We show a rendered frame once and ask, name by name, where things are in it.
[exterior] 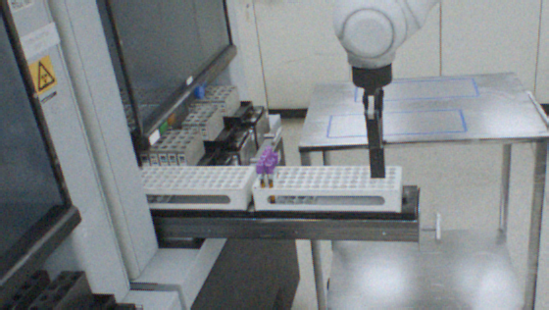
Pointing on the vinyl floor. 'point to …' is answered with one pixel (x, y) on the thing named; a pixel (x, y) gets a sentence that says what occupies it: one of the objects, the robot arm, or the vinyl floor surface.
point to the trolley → (383, 274)
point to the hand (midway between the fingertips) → (376, 161)
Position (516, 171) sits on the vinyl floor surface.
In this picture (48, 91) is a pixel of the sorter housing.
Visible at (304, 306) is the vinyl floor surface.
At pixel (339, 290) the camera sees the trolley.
